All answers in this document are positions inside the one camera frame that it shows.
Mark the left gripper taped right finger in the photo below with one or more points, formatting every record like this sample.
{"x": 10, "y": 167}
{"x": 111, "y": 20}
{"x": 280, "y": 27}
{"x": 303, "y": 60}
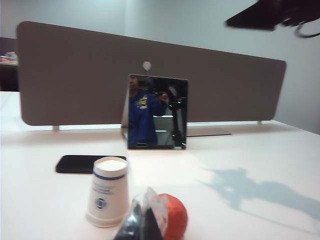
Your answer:
{"x": 155, "y": 220}

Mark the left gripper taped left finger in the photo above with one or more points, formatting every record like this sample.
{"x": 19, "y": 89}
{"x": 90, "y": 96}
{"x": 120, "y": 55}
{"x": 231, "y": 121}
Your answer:
{"x": 131, "y": 225}

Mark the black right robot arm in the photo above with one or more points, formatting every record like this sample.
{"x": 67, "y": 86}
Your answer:
{"x": 257, "y": 15}

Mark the white paper cup blue logo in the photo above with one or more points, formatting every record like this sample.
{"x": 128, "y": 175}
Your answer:
{"x": 107, "y": 195}

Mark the crumpled orange ball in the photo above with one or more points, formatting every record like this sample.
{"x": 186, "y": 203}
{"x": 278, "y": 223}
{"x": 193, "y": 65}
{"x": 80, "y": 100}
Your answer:
{"x": 177, "y": 217}

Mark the black smartphone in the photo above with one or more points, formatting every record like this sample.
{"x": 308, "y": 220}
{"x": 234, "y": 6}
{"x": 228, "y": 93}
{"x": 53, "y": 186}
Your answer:
{"x": 75, "y": 164}

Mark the square silver-framed mirror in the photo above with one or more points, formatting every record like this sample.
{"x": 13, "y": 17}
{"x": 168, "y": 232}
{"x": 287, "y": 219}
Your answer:
{"x": 155, "y": 112}

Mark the white divider foot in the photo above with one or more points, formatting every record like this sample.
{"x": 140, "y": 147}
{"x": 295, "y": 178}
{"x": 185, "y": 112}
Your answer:
{"x": 55, "y": 128}
{"x": 259, "y": 122}

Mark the long grey desk divider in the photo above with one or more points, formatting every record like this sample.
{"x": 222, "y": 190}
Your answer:
{"x": 75, "y": 87}

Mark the small white wall hook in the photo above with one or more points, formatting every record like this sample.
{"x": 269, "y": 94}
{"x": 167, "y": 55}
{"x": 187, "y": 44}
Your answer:
{"x": 147, "y": 65}

